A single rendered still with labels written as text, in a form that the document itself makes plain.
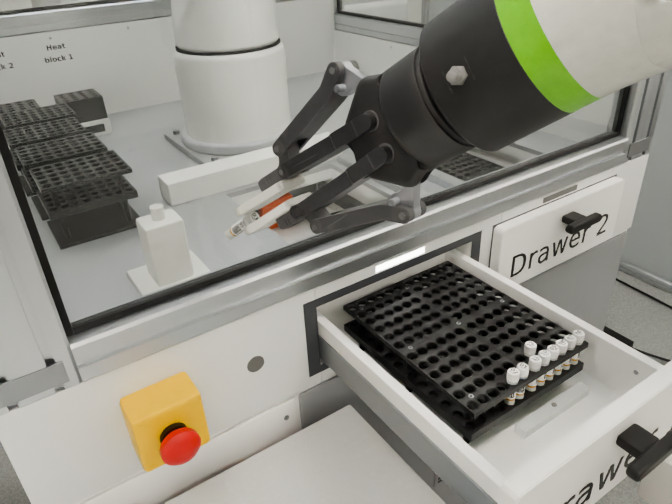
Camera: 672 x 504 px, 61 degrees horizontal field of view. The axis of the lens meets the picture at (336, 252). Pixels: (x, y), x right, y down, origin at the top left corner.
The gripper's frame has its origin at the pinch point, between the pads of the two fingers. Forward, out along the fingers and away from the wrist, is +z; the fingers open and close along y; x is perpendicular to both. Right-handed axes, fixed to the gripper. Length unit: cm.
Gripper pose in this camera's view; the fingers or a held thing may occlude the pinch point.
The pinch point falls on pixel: (273, 205)
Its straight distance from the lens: 51.1
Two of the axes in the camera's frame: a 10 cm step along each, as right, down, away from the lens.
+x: -6.1, 3.0, -7.3
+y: -4.3, -9.0, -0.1
